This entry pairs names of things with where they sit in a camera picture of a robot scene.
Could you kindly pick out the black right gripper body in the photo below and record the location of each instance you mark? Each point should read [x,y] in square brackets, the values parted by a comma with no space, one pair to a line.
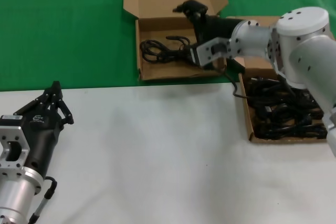
[215,26]

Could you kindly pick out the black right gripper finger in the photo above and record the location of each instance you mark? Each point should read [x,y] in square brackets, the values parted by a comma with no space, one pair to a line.
[185,5]
[200,11]

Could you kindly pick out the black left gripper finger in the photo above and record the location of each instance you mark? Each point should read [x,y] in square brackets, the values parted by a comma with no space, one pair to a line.
[63,109]
[36,101]

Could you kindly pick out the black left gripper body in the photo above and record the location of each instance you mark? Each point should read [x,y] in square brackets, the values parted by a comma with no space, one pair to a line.
[42,137]

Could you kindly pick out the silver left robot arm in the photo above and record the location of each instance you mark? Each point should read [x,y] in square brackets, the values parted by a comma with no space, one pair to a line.
[15,193]

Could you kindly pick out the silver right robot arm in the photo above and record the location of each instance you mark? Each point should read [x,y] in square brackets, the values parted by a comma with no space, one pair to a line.
[309,51]

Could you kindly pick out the open cardboard box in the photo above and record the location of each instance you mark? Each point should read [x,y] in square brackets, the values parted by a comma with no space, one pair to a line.
[168,1]
[260,64]

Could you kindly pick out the green table cloth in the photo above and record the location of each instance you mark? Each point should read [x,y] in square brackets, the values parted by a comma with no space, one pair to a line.
[65,30]

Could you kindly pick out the right wrist camera silver bracket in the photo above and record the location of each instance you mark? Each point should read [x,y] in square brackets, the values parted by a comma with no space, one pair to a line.
[210,51]

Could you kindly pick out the wrist camera silver bracket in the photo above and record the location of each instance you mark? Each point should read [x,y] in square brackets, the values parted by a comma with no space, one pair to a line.
[210,51]
[15,132]

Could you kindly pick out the left wrist camera silver bracket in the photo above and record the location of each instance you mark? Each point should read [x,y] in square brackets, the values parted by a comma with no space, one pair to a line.
[15,132]

